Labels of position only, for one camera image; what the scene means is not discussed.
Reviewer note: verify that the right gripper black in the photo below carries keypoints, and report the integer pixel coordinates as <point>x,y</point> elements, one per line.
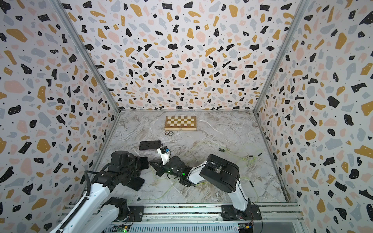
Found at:
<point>160,167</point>

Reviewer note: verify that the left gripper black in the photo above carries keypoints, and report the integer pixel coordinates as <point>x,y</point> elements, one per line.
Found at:
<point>133,159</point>

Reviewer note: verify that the black smartphone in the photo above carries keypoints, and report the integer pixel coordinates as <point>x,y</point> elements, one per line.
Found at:
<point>144,163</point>
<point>150,145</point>

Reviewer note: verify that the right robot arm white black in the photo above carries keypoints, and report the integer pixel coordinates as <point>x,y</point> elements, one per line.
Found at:
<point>219,172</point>

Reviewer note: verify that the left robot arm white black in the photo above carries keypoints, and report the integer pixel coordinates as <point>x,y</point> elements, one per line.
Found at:
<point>87,198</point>

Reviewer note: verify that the near blue-edged smartphone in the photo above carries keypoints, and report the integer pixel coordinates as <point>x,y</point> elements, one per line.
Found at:
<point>136,183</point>

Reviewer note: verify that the wooden chessboard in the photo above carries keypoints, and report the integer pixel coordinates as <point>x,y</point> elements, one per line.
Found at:
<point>181,123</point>

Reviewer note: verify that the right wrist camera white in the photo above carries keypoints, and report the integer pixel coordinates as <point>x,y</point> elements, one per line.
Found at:
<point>165,154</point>

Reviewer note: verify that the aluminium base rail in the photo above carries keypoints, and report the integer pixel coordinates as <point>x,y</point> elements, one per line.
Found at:
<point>182,218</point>

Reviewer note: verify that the left aluminium corner post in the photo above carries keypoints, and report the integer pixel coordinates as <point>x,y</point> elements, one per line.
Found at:
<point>59,9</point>

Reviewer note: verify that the aluminium corner post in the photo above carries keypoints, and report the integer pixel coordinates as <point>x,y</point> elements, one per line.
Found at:
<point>303,4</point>
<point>59,9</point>

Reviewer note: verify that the right aluminium corner post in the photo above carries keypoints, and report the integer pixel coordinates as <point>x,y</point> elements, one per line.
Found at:
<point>303,4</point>

